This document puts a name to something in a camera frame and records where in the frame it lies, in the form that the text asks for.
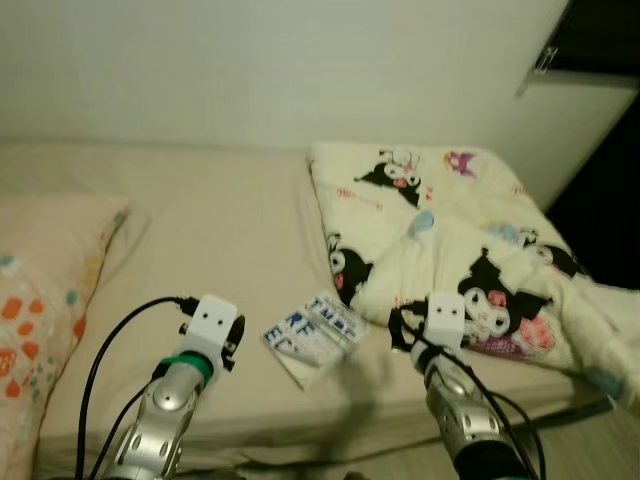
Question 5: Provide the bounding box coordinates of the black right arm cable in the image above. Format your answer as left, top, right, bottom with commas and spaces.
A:
390, 308, 546, 480

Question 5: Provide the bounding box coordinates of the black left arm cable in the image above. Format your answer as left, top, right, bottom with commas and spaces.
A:
75, 295, 201, 480

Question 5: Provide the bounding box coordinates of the dark window frame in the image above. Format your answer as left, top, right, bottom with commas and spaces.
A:
548, 0, 640, 76

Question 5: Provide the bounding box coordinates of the pink pillow with coloured dots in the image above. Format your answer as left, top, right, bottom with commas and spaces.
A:
0, 192, 131, 480

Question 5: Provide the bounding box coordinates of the white book with blue letters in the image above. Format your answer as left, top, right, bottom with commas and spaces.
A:
262, 293, 369, 391

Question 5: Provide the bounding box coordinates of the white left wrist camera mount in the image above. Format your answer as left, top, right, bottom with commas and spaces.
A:
185, 294, 241, 363

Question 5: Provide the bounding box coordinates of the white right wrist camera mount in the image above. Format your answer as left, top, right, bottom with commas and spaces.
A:
425, 292, 467, 351

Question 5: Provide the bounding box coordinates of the beige sheeted mattress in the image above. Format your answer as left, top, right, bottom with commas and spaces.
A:
0, 140, 616, 471

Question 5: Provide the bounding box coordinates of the cream cartoon print blanket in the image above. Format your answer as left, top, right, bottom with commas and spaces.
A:
305, 140, 640, 401

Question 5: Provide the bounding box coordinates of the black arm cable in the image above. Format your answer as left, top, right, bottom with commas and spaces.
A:
390, 308, 546, 480
75, 295, 201, 480

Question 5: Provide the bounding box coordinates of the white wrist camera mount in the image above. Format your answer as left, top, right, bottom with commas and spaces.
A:
185, 294, 241, 363
425, 292, 467, 351

